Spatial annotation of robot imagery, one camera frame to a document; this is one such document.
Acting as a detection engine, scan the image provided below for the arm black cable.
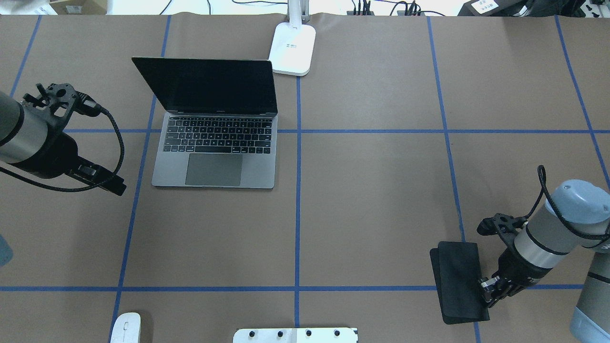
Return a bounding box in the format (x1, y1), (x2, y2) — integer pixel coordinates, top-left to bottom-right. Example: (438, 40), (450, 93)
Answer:
(0, 102), (125, 193)
(524, 165), (610, 241)

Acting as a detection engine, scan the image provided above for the white desk lamp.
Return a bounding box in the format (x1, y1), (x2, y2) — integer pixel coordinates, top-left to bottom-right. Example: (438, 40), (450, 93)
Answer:
(269, 0), (316, 76)

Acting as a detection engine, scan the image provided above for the black mouse pad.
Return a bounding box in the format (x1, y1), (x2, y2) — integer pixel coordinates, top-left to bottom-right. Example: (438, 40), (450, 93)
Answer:
(429, 241), (490, 325)

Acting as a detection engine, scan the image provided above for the cardboard box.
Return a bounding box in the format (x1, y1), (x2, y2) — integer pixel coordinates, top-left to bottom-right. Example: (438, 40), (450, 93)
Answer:
(50, 0), (108, 15)

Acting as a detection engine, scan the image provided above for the white computer mouse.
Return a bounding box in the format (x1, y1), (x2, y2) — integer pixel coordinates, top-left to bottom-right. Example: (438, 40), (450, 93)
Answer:
(110, 312), (141, 343)

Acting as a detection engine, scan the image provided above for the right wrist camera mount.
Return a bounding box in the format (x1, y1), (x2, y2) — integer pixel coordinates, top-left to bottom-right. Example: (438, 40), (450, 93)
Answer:
(477, 213), (528, 250)

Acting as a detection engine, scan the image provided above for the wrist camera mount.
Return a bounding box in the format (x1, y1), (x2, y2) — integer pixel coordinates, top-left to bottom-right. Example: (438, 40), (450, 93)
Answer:
(21, 84), (106, 132)
(477, 213), (528, 250)

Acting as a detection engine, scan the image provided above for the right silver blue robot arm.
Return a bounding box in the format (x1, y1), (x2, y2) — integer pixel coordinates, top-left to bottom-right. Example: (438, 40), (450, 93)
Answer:
(477, 179), (610, 343)

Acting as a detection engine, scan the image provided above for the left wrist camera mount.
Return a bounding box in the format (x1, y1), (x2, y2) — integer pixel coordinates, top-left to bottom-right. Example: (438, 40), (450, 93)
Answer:
(21, 84), (106, 132)

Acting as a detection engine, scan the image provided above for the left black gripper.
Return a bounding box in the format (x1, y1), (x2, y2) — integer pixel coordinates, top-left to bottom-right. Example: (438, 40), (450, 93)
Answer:
(26, 134), (126, 196)

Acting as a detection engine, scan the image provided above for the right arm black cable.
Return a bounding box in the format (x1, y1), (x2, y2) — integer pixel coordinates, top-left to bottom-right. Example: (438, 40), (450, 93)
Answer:
(524, 165), (610, 241)

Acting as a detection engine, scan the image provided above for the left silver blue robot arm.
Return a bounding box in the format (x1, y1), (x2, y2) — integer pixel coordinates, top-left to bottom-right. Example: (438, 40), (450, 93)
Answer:
(0, 84), (126, 196)

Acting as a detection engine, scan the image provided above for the grey laptop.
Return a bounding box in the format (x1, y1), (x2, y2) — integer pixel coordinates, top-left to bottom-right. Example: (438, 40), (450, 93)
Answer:
(132, 57), (279, 189)

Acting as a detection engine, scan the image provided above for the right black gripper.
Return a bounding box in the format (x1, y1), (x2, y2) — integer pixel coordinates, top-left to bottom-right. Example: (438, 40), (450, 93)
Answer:
(479, 249), (552, 308)

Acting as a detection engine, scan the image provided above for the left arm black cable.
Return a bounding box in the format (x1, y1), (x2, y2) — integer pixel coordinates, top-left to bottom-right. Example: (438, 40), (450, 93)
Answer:
(0, 102), (125, 193)

